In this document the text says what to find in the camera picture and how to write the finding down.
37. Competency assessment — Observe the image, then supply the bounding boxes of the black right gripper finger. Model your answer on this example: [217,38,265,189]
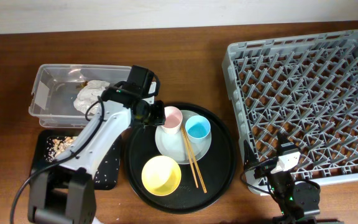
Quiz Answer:
[244,140,259,170]
[277,133,298,154]

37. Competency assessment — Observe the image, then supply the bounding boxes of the pink cup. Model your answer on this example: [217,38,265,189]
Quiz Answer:
[162,106,183,134]

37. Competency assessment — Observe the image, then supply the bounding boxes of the white napkin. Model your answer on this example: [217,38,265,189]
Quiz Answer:
[73,80,110,114]

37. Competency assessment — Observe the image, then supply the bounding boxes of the blue cup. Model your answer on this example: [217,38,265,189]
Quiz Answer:
[185,115,211,143]

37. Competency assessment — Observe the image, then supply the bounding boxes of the yellow bowl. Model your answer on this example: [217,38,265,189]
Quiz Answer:
[141,156,181,197]

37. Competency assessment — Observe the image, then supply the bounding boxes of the food scraps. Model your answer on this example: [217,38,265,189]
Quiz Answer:
[46,136,76,160]

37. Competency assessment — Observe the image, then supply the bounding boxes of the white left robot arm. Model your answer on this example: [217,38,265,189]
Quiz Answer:
[9,65,165,223]

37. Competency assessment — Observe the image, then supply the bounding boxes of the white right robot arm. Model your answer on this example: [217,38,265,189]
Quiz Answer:
[240,133,340,224]

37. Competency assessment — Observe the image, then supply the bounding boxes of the grey dishwasher rack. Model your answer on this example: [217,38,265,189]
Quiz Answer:
[222,30,358,185]

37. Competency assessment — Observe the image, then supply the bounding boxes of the wooden chopstick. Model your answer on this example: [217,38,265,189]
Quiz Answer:
[181,124,198,188]
[185,132,208,194]

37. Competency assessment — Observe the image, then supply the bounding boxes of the grey plate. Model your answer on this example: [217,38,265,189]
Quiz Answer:
[155,110,212,164]

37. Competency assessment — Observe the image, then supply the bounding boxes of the clear plastic bin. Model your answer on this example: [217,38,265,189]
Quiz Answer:
[29,64,131,128]

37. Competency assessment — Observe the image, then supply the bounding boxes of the black rectangular tray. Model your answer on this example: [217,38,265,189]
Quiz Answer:
[30,129,122,190]

